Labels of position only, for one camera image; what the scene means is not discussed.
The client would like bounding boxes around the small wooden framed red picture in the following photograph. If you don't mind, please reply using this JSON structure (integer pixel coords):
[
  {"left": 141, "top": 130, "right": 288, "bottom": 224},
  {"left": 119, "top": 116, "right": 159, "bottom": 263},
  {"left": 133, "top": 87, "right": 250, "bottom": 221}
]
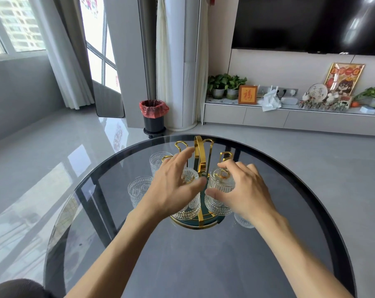
[{"left": 238, "top": 85, "right": 258, "bottom": 105}]

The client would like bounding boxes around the white low media cabinet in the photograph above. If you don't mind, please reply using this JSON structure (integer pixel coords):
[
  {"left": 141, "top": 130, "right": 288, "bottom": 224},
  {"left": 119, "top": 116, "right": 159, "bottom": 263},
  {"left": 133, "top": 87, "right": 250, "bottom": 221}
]
[{"left": 201, "top": 102, "right": 375, "bottom": 137}]

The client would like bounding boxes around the white framed window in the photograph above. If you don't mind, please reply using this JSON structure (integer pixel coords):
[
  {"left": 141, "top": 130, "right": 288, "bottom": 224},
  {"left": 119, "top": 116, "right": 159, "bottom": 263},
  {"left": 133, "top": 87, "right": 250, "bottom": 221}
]
[{"left": 0, "top": 0, "right": 47, "bottom": 57}]

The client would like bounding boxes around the crumpled white tissue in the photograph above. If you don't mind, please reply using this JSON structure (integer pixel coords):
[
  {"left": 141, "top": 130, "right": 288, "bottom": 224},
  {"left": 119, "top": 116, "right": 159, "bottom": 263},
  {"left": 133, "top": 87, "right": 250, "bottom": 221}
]
[{"left": 257, "top": 89, "right": 283, "bottom": 112}]

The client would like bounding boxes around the clear embossed glass cup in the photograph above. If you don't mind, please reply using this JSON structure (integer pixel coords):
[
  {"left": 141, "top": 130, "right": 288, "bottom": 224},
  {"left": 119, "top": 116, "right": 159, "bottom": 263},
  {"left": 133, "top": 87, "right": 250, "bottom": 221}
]
[
  {"left": 234, "top": 212, "right": 256, "bottom": 229},
  {"left": 127, "top": 176, "right": 154, "bottom": 209},
  {"left": 174, "top": 168, "right": 202, "bottom": 221},
  {"left": 149, "top": 151, "right": 174, "bottom": 176},
  {"left": 204, "top": 167, "right": 236, "bottom": 216}
]

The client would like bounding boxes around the black bin with red bag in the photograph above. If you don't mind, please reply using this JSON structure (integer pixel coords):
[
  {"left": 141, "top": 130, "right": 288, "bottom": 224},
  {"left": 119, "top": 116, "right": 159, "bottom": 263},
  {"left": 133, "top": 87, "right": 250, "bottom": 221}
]
[{"left": 139, "top": 99, "right": 170, "bottom": 136}]

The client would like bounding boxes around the gold framed cartoon picture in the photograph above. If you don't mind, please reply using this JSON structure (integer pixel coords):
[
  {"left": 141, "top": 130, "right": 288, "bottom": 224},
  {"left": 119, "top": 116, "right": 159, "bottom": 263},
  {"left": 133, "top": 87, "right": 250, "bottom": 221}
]
[{"left": 324, "top": 62, "right": 365, "bottom": 97}]

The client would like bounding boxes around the gold cup rack green base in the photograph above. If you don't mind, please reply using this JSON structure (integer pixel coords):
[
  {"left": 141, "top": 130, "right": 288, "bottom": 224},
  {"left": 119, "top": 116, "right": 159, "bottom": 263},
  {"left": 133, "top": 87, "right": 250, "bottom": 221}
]
[{"left": 161, "top": 135, "right": 235, "bottom": 231}]

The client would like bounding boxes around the black wall television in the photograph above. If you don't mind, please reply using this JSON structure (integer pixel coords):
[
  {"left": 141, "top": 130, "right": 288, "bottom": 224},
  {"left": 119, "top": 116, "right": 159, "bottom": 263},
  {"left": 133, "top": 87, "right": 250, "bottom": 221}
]
[{"left": 231, "top": 0, "right": 375, "bottom": 56}]

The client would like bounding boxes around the person's right forearm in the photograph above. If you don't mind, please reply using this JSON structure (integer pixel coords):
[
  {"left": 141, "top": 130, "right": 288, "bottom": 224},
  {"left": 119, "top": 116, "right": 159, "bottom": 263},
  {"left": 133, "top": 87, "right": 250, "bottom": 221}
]
[{"left": 253, "top": 211, "right": 359, "bottom": 298}]

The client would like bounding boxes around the row of small figurines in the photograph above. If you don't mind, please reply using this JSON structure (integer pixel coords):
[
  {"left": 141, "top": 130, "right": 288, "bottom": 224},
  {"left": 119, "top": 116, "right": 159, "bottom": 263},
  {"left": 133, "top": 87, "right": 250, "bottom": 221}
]
[{"left": 299, "top": 92, "right": 353, "bottom": 111}]

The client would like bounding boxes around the leafy green plant white pot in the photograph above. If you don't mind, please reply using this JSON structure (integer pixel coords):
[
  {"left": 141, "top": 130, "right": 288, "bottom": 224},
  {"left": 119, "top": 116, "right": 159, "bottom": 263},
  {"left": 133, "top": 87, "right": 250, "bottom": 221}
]
[{"left": 353, "top": 85, "right": 375, "bottom": 111}]

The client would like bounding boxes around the white decorative plate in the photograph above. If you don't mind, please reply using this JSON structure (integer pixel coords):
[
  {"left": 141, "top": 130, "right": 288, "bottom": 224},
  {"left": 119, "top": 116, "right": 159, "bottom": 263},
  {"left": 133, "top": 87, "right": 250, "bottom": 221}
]
[{"left": 307, "top": 83, "right": 328, "bottom": 101}]

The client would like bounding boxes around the grey wall socket strip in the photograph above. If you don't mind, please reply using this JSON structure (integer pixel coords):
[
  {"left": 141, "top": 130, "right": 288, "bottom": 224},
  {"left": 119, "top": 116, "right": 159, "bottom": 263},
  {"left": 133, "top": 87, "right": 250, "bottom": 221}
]
[{"left": 258, "top": 86, "right": 300, "bottom": 98}]

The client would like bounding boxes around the white standing air conditioner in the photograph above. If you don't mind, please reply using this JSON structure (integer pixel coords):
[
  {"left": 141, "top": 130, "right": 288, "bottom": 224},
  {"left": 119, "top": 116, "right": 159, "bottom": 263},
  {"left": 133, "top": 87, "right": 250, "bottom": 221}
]
[{"left": 156, "top": 0, "right": 209, "bottom": 131}]

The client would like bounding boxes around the person's left hand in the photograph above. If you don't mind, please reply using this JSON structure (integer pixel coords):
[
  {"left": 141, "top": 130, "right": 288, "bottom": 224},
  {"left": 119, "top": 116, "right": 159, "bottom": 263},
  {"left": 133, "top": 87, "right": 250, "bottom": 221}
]
[{"left": 130, "top": 147, "right": 207, "bottom": 219}]

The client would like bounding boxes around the person's left forearm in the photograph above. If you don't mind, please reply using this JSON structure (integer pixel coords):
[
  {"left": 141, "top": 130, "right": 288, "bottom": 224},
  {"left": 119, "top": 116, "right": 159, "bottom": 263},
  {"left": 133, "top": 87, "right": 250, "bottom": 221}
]
[{"left": 64, "top": 210, "right": 173, "bottom": 298}]

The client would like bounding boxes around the glass balcony door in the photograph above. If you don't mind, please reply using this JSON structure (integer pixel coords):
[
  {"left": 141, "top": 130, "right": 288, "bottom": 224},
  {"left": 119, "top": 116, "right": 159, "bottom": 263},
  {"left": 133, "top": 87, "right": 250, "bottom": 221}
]
[{"left": 78, "top": 0, "right": 125, "bottom": 118}]

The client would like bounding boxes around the green plant in grey pot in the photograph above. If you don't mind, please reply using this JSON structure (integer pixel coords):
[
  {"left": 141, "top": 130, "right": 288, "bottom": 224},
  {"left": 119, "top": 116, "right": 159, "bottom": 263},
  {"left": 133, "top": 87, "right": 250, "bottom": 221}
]
[
  {"left": 226, "top": 74, "right": 248, "bottom": 100},
  {"left": 207, "top": 74, "right": 230, "bottom": 100}
]

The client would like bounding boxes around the person's right hand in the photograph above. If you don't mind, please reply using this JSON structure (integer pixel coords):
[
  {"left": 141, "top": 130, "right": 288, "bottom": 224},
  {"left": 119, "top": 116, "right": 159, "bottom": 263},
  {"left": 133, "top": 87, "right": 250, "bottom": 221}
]
[{"left": 205, "top": 159, "right": 280, "bottom": 226}]

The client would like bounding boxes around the grey curtain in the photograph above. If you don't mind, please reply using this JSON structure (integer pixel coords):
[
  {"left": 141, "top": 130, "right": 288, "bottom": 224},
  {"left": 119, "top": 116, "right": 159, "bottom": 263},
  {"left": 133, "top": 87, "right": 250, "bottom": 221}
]
[{"left": 29, "top": 0, "right": 96, "bottom": 110}]

